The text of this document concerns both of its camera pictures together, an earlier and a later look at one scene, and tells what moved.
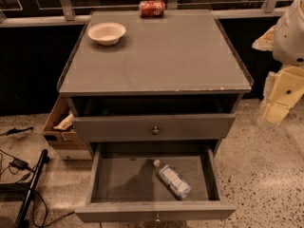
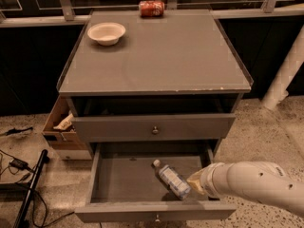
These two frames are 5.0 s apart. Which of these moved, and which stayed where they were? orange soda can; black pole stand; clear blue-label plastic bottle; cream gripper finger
Moved: cream gripper finger
Stayed: orange soda can; clear blue-label plastic bottle; black pole stand
